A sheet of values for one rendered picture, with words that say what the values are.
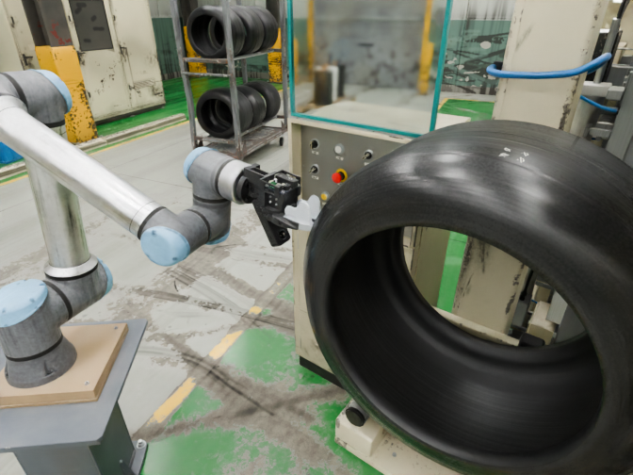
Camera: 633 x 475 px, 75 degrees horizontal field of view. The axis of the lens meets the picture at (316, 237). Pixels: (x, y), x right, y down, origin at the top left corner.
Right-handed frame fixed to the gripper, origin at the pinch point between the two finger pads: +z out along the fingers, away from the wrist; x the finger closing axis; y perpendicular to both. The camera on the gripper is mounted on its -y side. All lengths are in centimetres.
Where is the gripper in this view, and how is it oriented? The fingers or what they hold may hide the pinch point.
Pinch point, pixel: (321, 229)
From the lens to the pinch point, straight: 80.9
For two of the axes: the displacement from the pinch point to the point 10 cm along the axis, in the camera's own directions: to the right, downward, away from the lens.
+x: 5.9, -4.0, 7.0
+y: 0.9, -8.3, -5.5
